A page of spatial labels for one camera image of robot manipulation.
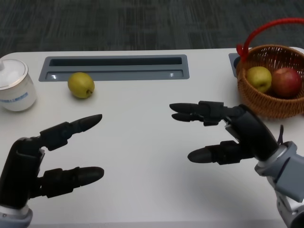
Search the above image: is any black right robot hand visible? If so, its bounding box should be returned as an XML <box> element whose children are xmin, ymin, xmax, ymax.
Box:
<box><xmin>169</xmin><ymin>101</ymin><xmax>281</xmax><ymax>167</ymax></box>

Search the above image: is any grey recessed table tray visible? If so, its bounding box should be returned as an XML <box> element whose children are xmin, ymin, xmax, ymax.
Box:
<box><xmin>38</xmin><ymin>54</ymin><xmax>190</xmax><ymax>83</ymax></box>

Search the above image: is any red apple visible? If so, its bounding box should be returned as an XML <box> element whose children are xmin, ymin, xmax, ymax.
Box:
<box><xmin>271</xmin><ymin>67</ymin><xmax>302</xmax><ymax>98</ymax></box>

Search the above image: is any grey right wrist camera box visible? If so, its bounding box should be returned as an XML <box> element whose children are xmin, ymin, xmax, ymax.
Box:
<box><xmin>273</xmin><ymin>142</ymin><xmax>304</xmax><ymax>202</ymax></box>

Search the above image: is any white lidded ceramic cup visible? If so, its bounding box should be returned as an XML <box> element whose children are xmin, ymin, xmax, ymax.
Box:
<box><xmin>0</xmin><ymin>58</ymin><xmax>38</xmax><ymax>112</ymax></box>

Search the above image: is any grey round cup holder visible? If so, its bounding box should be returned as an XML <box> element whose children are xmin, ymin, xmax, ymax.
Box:
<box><xmin>228</xmin><ymin>52</ymin><xmax>242</xmax><ymax>78</ymax></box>

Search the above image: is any yellow-green pear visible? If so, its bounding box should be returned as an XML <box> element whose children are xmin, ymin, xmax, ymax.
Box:
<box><xmin>246</xmin><ymin>66</ymin><xmax>273</xmax><ymax>93</ymax></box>

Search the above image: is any wicker basket with red handle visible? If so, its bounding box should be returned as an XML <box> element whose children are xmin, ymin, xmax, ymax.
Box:
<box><xmin>236</xmin><ymin>18</ymin><xmax>304</xmax><ymax>119</ymax></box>

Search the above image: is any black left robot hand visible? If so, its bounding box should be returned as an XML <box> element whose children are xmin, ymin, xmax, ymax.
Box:
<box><xmin>0</xmin><ymin>114</ymin><xmax>105</xmax><ymax>209</ymax></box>

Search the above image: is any yellow lemon on table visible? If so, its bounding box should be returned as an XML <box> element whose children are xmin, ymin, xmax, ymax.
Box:
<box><xmin>67</xmin><ymin>72</ymin><xmax>95</xmax><ymax>99</ymax></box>

